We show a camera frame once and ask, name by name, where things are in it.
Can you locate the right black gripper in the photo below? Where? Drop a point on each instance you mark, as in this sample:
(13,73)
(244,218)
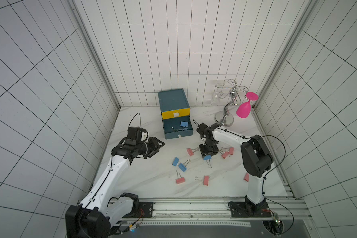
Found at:
(208,149)

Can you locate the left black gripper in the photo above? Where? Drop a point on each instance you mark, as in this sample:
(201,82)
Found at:
(153,142)

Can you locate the teal drawer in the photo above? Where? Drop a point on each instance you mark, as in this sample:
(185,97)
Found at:
(177,127)

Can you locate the yellow top drawer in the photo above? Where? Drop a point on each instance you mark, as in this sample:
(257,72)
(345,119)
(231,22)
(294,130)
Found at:
(175,113)

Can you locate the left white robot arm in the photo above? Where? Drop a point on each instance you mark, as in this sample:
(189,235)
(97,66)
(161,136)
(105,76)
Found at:
(104,190)

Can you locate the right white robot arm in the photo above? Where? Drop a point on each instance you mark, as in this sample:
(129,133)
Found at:
(257,159)

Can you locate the teal drawer cabinet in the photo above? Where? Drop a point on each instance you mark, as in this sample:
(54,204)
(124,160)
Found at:
(172,100)

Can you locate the pink clip right pair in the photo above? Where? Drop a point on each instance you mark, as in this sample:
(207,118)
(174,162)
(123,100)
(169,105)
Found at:
(224,152)

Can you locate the pink clip top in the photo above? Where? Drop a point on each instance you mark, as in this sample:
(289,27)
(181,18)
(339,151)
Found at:
(191,151)

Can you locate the chrome glass rack stand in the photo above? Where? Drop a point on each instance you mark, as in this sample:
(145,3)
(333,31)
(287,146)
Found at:
(232,98)

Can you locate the pink clip lower centre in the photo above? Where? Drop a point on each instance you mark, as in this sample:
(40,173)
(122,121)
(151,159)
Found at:
(204,179)

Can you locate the pink clip front left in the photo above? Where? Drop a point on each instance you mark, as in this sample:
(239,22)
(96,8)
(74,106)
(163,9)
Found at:
(180,179)

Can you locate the pink clip far right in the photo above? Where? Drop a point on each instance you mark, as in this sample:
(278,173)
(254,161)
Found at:
(246,177)

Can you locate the clear wine glass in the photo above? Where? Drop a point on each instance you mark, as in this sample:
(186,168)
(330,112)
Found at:
(218,93)

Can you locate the pink plastic wine glass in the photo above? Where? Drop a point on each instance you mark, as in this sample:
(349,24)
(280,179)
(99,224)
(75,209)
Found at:
(245,108)

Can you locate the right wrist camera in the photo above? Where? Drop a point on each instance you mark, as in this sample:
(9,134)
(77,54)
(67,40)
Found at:
(204,131)

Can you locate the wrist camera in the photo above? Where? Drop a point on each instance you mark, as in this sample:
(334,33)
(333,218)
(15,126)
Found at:
(204,131)
(137,133)

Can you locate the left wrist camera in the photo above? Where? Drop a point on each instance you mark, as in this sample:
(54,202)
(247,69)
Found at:
(137,133)

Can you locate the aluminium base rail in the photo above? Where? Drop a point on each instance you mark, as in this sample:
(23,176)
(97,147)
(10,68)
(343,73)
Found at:
(215,212)

